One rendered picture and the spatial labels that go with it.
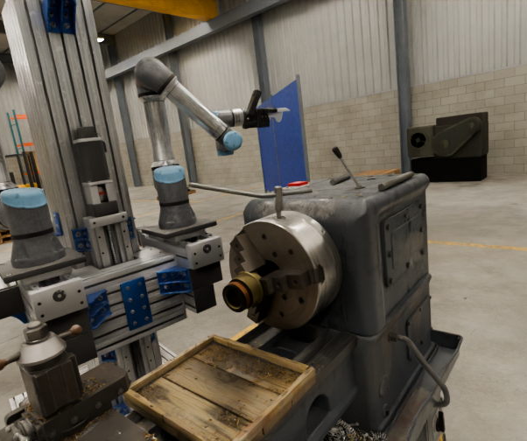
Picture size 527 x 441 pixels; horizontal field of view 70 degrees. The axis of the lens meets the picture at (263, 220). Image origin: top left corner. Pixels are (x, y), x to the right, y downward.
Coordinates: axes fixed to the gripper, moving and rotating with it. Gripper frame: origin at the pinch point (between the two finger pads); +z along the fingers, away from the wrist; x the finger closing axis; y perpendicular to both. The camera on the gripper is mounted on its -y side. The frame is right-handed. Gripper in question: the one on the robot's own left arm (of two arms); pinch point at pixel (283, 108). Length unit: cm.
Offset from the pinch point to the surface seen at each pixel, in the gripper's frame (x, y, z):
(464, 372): 34, 155, 90
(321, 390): 95, 66, -34
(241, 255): 76, 32, -46
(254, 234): 73, 29, -41
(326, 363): 94, 59, -31
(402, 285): 74, 57, 8
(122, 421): 104, 47, -79
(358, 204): 81, 23, -14
